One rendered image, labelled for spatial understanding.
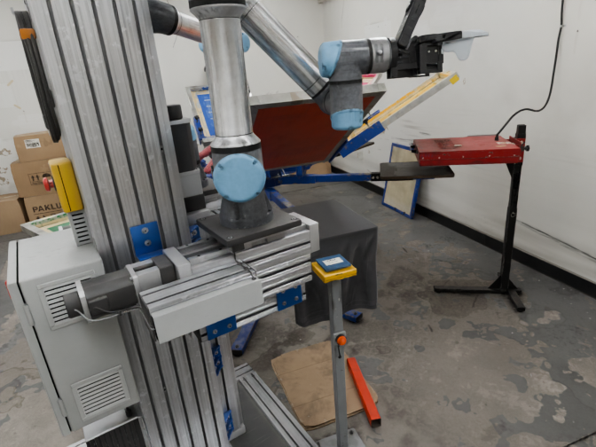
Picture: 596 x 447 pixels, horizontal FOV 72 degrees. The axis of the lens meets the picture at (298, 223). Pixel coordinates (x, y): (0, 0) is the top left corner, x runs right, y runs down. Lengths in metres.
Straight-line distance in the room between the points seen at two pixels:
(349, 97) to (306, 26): 5.68
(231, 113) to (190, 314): 0.45
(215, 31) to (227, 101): 0.14
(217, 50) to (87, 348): 0.83
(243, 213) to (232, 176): 0.19
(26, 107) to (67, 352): 5.26
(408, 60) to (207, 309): 0.73
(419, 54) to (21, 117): 5.74
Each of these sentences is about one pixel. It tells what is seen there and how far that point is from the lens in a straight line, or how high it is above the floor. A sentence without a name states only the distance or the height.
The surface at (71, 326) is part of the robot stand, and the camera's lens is 1.23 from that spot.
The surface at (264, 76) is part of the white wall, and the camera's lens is 6.39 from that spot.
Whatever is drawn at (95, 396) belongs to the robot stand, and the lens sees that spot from 1.34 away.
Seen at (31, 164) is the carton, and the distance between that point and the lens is 5.93.
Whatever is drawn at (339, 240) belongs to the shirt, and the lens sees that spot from 1.81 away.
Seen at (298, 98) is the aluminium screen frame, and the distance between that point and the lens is 1.67.
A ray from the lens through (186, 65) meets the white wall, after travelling 6.19.
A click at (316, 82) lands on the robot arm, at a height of 1.61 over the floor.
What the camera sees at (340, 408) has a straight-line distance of 1.91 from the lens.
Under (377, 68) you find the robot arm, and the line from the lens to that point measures 0.99.
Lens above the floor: 1.65
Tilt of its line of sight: 21 degrees down
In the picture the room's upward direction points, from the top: 5 degrees counter-clockwise
